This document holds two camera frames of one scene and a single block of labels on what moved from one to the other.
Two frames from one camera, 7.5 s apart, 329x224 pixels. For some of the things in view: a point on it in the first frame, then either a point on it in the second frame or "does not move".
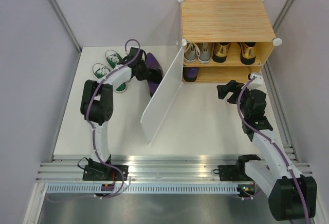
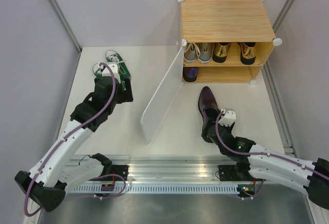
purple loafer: x=189 y=74 does not move
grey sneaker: x=190 y=52 does not move
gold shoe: x=220 y=52 does not move
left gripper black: x=145 y=75 -> x=126 y=95
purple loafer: x=155 y=72 -> x=209 y=109
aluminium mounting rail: x=60 y=168 does not move
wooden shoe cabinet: x=237 y=20 does not move
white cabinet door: x=164 y=98 does not move
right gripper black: x=233 y=86 -> x=229 y=129
